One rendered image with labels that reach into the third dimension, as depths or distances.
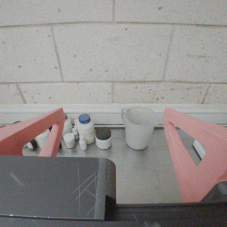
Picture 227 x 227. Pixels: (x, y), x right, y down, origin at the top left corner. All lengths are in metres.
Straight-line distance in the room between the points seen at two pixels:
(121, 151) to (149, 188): 0.18
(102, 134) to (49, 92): 0.33
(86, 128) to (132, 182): 0.27
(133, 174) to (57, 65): 0.53
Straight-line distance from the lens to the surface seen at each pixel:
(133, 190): 0.53
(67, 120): 0.64
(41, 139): 0.63
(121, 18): 0.57
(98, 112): 0.66
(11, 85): 0.79
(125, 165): 0.57
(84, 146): 0.60
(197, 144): 0.69
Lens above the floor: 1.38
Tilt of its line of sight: 37 degrees down
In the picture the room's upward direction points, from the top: straight up
